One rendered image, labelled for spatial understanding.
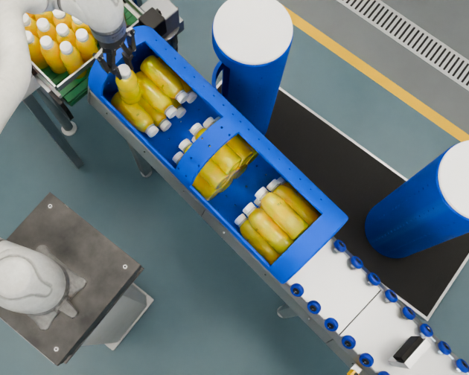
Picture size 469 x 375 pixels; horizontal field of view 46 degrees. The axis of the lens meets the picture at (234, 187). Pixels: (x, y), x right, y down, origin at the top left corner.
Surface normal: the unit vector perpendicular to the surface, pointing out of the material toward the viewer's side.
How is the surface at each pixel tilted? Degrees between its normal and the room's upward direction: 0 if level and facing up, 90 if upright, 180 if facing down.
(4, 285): 9
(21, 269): 5
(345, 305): 0
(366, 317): 0
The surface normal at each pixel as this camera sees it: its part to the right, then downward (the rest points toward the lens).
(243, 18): 0.04, -0.25
